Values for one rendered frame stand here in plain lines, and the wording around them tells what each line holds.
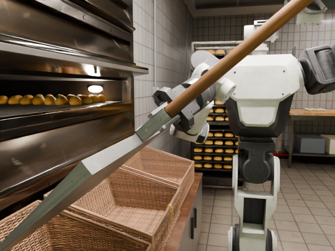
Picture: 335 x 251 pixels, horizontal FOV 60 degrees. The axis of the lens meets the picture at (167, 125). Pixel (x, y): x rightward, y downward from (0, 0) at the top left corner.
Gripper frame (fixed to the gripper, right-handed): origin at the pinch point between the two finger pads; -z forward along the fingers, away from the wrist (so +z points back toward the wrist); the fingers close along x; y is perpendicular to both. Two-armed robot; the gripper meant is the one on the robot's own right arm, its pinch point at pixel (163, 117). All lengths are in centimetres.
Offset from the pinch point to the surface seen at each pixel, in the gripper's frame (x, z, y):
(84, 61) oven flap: 44, 26, -48
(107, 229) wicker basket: -17, -7, -56
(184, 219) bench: -44, 38, -84
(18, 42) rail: 45, -5, -24
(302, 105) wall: -112, 459, -214
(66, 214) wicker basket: -3, -13, -65
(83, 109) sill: 35, 31, -83
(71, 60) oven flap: 43, 17, -41
